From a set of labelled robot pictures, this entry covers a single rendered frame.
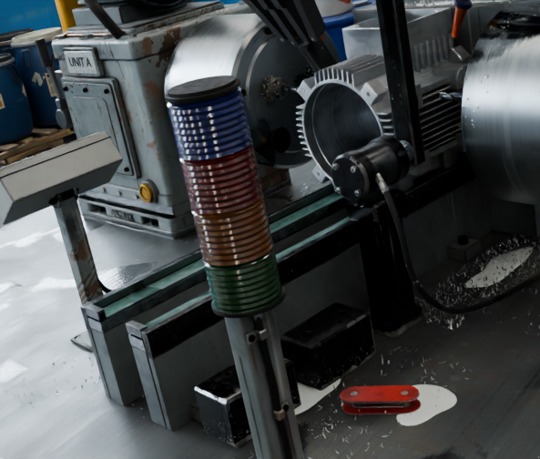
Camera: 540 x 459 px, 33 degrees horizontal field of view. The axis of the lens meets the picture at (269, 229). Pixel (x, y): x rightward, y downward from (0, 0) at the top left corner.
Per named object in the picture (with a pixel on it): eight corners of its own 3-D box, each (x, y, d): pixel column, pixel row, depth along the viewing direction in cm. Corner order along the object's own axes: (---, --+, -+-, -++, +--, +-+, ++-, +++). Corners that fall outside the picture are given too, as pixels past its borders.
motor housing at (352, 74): (395, 149, 146) (378, 33, 140) (493, 161, 132) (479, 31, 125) (307, 192, 135) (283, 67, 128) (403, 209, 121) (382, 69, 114)
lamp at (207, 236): (241, 233, 79) (231, 185, 78) (288, 244, 75) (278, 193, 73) (188, 260, 76) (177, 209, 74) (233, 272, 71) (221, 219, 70)
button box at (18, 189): (110, 182, 129) (91, 152, 130) (125, 158, 123) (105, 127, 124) (2, 226, 119) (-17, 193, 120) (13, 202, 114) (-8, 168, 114)
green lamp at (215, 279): (251, 279, 81) (241, 233, 79) (298, 292, 76) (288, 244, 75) (199, 307, 77) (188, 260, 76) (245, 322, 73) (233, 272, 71)
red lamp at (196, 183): (231, 185, 78) (220, 135, 76) (278, 193, 73) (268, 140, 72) (177, 209, 74) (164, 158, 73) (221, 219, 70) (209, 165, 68)
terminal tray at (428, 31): (402, 56, 138) (395, 9, 135) (458, 57, 130) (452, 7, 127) (348, 78, 131) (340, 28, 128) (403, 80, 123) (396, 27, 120)
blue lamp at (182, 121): (220, 135, 76) (209, 83, 74) (268, 140, 72) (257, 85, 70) (164, 158, 73) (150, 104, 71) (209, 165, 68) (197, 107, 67)
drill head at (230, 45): (238, 129, 181) (211, 4, 172) (373, 143, 154) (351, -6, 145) (136, 170, 166) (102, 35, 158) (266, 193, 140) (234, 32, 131)
